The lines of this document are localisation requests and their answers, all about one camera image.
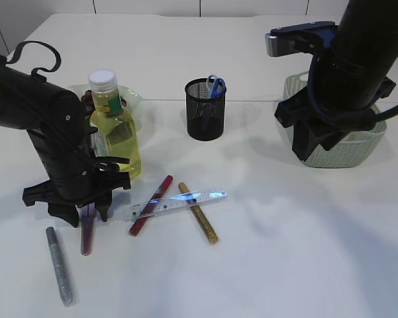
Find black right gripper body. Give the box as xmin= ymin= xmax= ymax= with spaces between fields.
xmin=275 ymin=89 xmax=376 ymax=132

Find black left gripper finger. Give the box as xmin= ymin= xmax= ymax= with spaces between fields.
xmin=95 ymin=191 xmax=113 ymax=222
xmin=48 ymin=203 xmax=79 ymax=228

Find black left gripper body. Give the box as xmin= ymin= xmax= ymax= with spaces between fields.
xmin=23 ymin=162 xmax=130 ymax=207

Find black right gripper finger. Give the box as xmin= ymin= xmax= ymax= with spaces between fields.
xmin=292 ymin=118 xmax=337 ymax=161
xmin=321 ymin=131 xmax=349 ymax=151

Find pink scissors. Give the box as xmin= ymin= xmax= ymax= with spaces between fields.
xmin=81 ymin=203 xmax=97 ymax=256

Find clear plastic ruler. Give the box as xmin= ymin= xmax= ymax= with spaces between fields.
xmin=124 ymin=188 xmax=228 ymax=222

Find silver glitter pen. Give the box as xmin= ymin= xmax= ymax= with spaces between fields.
xmin=45 ymin=227 xmax=77 ymax=307

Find blue scissors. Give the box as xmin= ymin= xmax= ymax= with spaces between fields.
xmin=205 ymin=74 xmax=226 ymax=99

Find yellow tea bottle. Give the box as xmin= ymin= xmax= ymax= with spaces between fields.
xmin=88 ymin=69 xmax=142 ymax=180

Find purple artificial grape bunch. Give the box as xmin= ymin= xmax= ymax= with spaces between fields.
xmin=81 ymin=90 xmax=95 ymax=114

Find gold glitter pen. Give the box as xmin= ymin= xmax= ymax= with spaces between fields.
xmin=178 ymin=182 xmax=219 ymax=244

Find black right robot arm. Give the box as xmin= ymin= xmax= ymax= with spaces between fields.
xmin=265 ymin=0 xmax=398 ymax=160

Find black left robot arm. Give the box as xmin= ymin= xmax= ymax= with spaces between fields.
xmin=0 ymin=55 xmax=130 ymax=227

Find green plastic woven basket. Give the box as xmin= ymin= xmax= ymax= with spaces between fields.
xmin=277 ymin=72 xmax=387 ymax=169

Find red glitter pen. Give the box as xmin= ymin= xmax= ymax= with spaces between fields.
xmin=128 ymin=175 xmax=173 ymax=237

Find black mesh pen holder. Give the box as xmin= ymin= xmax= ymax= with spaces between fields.
xmin=185 ymin=78 xmax=226 ymax=141

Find green wavy glass plate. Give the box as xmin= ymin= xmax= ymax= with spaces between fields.
xmin=66 ymin=84 xmax=143 ymax=132

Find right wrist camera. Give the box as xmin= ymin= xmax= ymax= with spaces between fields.
xmin=265 ymin=21 xmax=338 ymax=57

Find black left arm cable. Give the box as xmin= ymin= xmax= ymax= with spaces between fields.
xmin=0 ymin=40 xmax=132 ymax=173

